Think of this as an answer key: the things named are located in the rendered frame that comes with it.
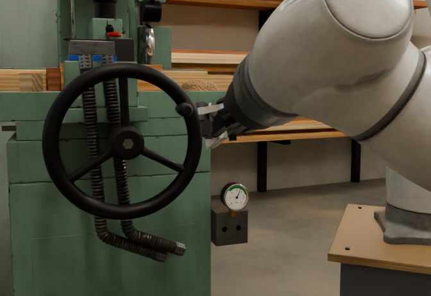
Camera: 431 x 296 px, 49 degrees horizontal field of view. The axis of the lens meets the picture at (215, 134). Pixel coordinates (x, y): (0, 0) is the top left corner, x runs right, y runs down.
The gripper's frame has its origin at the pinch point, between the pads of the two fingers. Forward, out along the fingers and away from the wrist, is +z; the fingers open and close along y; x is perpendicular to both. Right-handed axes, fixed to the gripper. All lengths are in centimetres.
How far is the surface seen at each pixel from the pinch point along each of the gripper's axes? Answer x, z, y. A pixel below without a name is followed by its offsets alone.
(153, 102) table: -15.5, 31.1, 3.1
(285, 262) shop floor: 31, 162, -83
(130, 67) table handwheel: -15.6, 11.0, 10.6
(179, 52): -109, 217, -54
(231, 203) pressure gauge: 8.2, 33.3, -13.0
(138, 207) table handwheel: 8.3, 20.1, 9.9
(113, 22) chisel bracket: -37, 35, 10
